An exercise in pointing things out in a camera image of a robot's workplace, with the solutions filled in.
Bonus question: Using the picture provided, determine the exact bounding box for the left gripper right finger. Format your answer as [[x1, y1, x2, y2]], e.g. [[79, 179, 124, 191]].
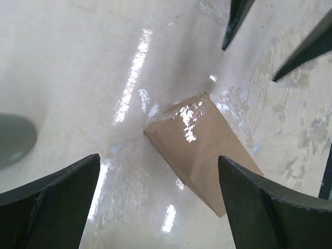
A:
[[218, 156, 331, 248]]

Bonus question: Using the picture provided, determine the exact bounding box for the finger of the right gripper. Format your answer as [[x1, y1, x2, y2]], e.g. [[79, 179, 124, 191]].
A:
[[272, 9, 331, 82], [221, 0, 255, 51]]

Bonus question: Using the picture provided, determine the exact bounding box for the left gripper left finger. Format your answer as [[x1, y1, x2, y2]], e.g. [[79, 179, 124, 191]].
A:
[[1, 154, 101, 248]]

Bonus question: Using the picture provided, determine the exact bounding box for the brown cardboard express box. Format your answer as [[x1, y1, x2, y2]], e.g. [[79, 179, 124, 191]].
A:
[[144, 92, 262, 217]]

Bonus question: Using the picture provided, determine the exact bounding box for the grey pump bottle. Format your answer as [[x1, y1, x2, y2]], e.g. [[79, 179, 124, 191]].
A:
[[1, 113, 37, 169]]

